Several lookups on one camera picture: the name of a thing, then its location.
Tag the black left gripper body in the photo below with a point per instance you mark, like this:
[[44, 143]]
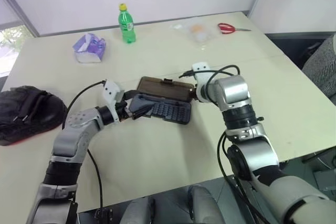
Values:
[[123, 110]]

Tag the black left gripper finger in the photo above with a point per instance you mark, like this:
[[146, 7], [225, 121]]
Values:
[[143, 112], [130, 94]]

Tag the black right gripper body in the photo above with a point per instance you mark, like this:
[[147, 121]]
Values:
[[197, 94]]

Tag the blue-grey item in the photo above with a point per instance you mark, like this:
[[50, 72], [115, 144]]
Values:
[[139, 104]]

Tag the dark screwdriver bit case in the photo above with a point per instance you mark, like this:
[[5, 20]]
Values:
[[170, 108]]

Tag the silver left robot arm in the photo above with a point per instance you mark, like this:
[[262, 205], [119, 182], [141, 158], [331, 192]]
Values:
[[76, 129]]

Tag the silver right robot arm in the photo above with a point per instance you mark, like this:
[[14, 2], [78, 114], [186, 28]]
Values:
[[233, 90]]

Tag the clear plastic bag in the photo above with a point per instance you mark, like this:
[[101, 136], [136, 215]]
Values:
[[199, 33]]

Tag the purple tissue pack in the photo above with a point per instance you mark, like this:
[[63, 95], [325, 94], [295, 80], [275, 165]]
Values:
[[88, 51]]

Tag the green bottle with yellow cap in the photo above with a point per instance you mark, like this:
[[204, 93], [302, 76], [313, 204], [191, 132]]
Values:
[[127, 27]]

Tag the black fabric bag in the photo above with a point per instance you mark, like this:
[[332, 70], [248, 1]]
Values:
[[29, 113]]

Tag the grey rounded shape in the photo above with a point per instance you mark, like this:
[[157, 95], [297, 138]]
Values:
[[139, 211], [204, 203]]

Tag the grey fabric chair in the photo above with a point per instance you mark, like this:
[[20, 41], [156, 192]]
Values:
[[323, 64]]

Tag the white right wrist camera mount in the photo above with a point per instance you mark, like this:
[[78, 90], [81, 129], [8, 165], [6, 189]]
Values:
[[200, 77]]

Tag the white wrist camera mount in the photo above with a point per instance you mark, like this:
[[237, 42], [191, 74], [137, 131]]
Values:
[[200, 77], [110, 91]]

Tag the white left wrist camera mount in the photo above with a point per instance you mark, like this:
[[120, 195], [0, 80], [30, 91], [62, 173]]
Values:
[[110, 91]]

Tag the grey window frame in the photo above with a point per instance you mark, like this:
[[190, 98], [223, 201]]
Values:
[[23, 9]]

